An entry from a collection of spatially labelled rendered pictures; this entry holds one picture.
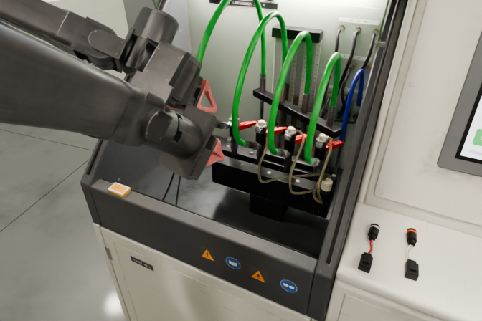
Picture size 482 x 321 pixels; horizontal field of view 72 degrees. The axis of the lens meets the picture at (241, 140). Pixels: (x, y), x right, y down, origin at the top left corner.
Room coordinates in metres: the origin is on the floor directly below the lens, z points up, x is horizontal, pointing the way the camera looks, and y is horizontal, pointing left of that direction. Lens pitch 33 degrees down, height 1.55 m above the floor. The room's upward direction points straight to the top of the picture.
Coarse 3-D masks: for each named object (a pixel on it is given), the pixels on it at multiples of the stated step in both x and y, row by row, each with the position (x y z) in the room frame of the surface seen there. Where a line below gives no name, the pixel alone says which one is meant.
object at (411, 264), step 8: (408, 232) 0.49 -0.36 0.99; (416, 232) 0.49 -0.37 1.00; (408, 240) 0.47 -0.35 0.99; (416, 240) 0.47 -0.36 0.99; (408, 248) 0.46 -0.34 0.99; (408, 256) 0.44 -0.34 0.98; (408, 264) 0.41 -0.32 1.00; (416, 264) 0.40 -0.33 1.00; (408, 272) 0.39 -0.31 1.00; (416, 272) 0.39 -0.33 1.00; (416, 280) 0.38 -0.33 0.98
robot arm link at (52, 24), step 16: (0, 0) 0.55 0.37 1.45; (16, 0) 0.56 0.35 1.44; (32, 0) 0.57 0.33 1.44; (0, 16) 0.55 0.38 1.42; (16, 16) 0.54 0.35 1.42; (32, 16) 0.55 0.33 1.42; (48, 16) 0.55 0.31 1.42; (64, 16) 0.56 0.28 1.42; (80, 16) 0.56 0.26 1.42; (32, 32) 0.55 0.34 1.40; (48, 32) 0.54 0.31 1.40; (64, 32) 0.54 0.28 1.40; (80, 32) 0.55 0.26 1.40; (112, 32) 0.56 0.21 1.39; (64, 48) 0.55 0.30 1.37; (80, 48) 0.53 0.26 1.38; (96, 64) 0.56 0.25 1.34; (112, 64) 0.57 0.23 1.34
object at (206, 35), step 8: (224, 0) 0.75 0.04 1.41; (256, 0) 0.90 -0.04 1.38; (224, 8) 0.74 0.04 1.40; (256, 8) 0.92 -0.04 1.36; (216, 16) 0.71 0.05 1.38; (208, 24) 0.70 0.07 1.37; (208, 32) 0.68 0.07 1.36; (264, 32) 0.95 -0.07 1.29; (208, 40) 0.68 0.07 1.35; (264, 40) 0.95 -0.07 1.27; (200, 48) 0.66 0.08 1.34; (264, 48) 0.96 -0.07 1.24; (200, 56) 0.65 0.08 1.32; (264, 56) 0.96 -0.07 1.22; (264, 64) 0.96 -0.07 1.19; (264, 72) 0.96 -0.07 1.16
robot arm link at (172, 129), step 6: (174, 102) 0.39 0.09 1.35; (168, 108) 0.39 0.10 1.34; (174, 114) 0.39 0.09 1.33; (174, 120) 0.38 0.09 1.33; (174, 126) 0.37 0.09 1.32; (168, 132) 0.36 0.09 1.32; (174, 132) 0.37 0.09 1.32; (162, 138) 0.36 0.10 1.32; (168, 138) 0.36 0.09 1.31; (150, 144) 0.36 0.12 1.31; (156, 144) 0.36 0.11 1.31; (162, 144) 0.36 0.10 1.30
